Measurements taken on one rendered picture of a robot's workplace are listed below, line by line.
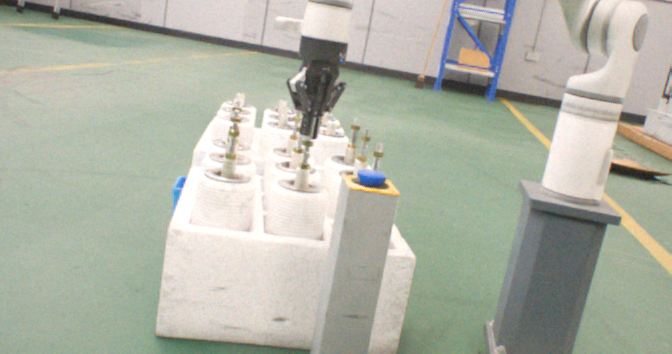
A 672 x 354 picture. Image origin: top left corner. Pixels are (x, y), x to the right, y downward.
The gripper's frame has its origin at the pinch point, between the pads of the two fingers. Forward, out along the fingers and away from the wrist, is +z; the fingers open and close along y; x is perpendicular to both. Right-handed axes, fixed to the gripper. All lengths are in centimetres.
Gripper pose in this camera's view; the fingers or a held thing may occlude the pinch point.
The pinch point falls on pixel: (310, 127)
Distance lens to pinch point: 103.8
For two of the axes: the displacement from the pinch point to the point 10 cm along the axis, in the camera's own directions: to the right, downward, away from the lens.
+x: -7.9, -2.6, 5.5
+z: -1.7, 9.6, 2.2
